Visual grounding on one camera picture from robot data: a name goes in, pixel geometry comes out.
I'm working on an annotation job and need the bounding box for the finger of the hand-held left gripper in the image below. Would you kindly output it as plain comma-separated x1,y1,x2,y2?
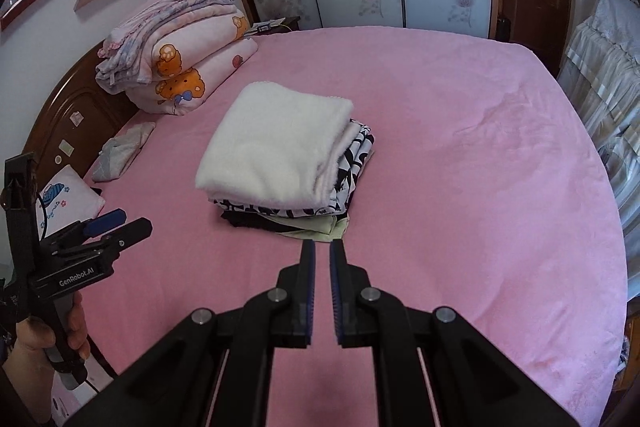
107,217,153,250
82,209,126,238

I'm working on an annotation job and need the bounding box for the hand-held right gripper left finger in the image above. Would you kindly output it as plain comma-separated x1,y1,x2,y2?
65,239,317,427

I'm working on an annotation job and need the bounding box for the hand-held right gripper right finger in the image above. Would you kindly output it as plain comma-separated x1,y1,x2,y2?
329,239,581,427

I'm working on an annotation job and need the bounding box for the cream fuzzy braided-trim cardigan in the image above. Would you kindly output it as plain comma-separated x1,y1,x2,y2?
195,80,356,210

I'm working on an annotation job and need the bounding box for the person's left forearm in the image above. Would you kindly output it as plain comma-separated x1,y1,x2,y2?
0,357,56,427

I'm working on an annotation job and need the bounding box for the person's left hand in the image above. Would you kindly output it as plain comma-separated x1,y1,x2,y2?
15,292,92,378

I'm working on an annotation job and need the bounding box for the light green folded garment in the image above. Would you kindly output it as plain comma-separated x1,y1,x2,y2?
260,213,348,240

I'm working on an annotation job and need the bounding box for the white pillow with blue print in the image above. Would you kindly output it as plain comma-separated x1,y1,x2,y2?
37,164,107,238

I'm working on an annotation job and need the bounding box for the small grey white cloth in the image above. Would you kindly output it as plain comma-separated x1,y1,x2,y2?
90,122,157,182

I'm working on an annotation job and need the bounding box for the black and white printed garment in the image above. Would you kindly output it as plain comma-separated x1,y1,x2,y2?
210,119,376,220

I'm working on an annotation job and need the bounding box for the brown wooden headboard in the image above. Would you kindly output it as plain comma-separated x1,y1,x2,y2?
22,42,138,188

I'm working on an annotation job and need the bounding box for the white box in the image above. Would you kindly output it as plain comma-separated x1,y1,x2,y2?
50,372,113,427

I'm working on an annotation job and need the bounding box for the pink bed blanket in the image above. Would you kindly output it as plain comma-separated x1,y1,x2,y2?
82,26,630,427

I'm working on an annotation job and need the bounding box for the pink bear print quilt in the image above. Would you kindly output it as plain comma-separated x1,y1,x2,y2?
125,12,260,115

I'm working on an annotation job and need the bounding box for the pink grey floral quilt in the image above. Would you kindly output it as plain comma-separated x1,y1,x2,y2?
95,0,238,95

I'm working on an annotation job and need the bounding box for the dark wooden nightstand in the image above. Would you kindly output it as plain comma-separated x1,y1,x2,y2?
247,16,301,35

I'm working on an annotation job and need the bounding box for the grey lace furniture cover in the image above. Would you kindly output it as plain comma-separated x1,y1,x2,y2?
556,0,640,212

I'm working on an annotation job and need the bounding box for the black cable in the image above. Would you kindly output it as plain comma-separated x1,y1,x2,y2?
36,189,53,240

